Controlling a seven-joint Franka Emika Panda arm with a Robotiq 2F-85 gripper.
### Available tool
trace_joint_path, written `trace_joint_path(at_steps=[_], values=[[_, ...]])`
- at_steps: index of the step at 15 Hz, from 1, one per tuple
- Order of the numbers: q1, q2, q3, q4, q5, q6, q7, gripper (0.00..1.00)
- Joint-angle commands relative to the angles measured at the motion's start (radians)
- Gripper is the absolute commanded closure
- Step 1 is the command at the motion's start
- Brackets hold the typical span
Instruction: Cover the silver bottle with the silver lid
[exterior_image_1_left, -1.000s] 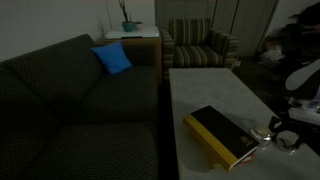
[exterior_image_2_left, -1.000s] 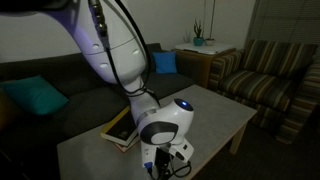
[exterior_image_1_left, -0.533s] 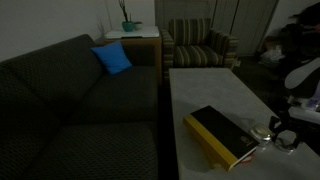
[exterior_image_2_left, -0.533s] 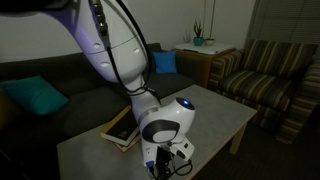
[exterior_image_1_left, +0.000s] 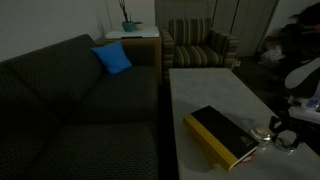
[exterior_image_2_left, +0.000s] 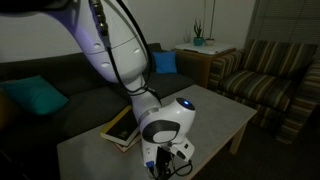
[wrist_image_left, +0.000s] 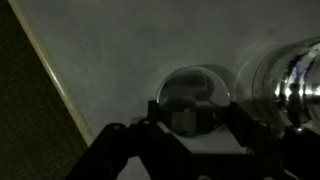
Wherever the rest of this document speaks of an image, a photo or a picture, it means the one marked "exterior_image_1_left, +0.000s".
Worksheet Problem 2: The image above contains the teal pot with plant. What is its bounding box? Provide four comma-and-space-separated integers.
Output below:
117, 0, 136, 33

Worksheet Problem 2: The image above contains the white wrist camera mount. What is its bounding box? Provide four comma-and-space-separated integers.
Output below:
287, 105, 320, 125

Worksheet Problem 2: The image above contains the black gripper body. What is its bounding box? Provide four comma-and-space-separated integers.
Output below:
278, 111, 306, 138

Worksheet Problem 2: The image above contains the striped armchair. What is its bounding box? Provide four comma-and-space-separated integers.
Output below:
160, 17, 240, 73

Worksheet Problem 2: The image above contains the wooden side table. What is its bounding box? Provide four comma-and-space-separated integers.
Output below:
94, 35, 164, 86

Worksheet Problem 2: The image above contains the dark bulky object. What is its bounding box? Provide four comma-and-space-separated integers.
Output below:
278, 2, 320, 69

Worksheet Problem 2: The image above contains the white plastic bag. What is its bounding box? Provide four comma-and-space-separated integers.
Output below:
258, 45, 285, 68

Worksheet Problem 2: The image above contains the small white plant pot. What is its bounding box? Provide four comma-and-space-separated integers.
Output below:
133, 20, 144, 31

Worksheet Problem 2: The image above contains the round silver lid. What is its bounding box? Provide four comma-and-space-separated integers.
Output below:
275, 134, 296, 153

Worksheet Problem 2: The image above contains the dark grey fabric sofa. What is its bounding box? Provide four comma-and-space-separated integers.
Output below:
0, 33, 160, 180

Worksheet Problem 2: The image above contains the black and yellow book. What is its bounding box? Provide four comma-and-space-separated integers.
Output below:
182, 105, 261, 172

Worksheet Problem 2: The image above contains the blue square cushion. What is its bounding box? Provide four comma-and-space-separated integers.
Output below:
90, 40, 134, 76

